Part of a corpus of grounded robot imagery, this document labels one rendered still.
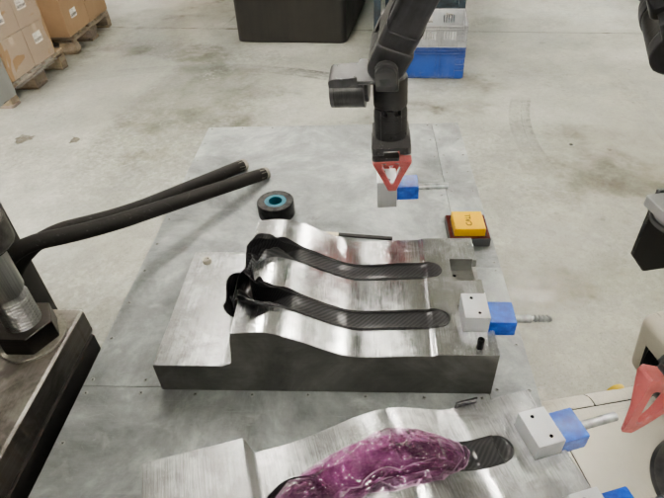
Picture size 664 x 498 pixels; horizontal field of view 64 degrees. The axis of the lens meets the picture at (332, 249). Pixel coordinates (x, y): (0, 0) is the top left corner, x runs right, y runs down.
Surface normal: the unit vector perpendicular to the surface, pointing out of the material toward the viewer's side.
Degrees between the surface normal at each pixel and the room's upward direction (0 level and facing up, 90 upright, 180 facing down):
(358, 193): 0
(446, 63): 91
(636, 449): 0
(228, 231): 0
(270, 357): 90
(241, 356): 90
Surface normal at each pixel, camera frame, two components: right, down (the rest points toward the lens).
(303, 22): -0.18, 0.63
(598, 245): -0.04, -0.77
